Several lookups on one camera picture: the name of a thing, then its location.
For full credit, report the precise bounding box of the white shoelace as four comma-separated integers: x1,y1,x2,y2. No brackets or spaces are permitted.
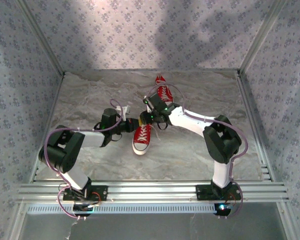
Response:
155,79,172,101
137,123,161,141

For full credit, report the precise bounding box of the red canvas sneaker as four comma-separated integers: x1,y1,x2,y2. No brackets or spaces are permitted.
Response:
154,74,175,107
131,123,152,156

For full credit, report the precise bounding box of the black circuit board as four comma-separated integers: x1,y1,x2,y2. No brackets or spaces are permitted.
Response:
214,202,233,218
72,202,95,218

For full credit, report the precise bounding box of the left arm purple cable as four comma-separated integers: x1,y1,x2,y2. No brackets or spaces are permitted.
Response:
44,98,124,221

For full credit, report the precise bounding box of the aluminium table side rail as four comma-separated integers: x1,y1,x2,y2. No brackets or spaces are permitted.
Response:
236,71,300,240
8,72,66,240

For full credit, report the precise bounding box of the aluminium mounting rail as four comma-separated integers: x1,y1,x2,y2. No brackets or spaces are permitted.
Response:
17,179,290,204

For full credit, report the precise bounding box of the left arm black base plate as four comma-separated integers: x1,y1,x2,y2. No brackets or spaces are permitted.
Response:
62,184,109,202

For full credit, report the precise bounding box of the slotted grey cable duct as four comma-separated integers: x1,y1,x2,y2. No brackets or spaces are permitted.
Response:
26,203,218,215

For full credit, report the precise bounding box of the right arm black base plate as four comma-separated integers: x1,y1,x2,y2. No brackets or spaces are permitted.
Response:
195,184,242,202

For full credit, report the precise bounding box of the aluminium frame post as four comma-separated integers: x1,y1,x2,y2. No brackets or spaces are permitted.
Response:
238,0,290,76
14,0,66,77

